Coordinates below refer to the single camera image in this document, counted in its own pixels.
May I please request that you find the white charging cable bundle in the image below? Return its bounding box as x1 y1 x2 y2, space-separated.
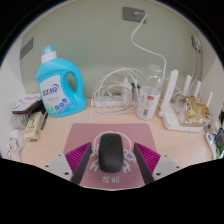
89 67 148 116

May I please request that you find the black pen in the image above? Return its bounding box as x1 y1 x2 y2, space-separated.
40 113 49 131

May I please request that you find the small cream box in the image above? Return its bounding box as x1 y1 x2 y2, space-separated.
23 111 45 143

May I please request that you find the gold snack bag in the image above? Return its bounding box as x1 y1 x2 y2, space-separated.
183 95 213 127

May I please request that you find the grey wall vent plate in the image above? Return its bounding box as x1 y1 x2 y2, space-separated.
19 37 35 60

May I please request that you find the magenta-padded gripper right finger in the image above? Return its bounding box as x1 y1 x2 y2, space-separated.
132 142 183 185

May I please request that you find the white router with antennas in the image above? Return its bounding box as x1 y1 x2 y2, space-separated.
158 68 214 133

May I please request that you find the black computer mouse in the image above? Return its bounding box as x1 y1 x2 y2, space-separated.
98 132 124 174

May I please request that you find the grey wall socket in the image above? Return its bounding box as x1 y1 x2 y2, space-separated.
122 6 148 24

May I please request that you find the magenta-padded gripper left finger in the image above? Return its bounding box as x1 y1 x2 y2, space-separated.
41 142 93 185

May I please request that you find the clear bottle with red label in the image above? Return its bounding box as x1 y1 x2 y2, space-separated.
135 63 164 121

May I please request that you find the wall outlet with plugs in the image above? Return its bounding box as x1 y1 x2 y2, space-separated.
190 34 203 54

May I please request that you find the pink mouse pad with drawing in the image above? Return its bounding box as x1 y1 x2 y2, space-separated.
63 122 158 189

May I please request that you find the white desk hutch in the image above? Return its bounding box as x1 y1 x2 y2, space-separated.
0 56 24 158

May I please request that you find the white cable from wall socket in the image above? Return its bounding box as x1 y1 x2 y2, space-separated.
130 13 168 81

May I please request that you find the blue detergent bottle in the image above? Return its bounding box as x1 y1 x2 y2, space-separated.
35 44 88 118

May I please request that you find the grey pouch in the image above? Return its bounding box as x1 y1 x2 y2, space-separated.
214 128 224 152

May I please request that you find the white power strip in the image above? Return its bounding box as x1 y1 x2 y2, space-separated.
93 95 141 108

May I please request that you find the white remote control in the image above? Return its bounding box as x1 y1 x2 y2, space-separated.
204 131 218 152

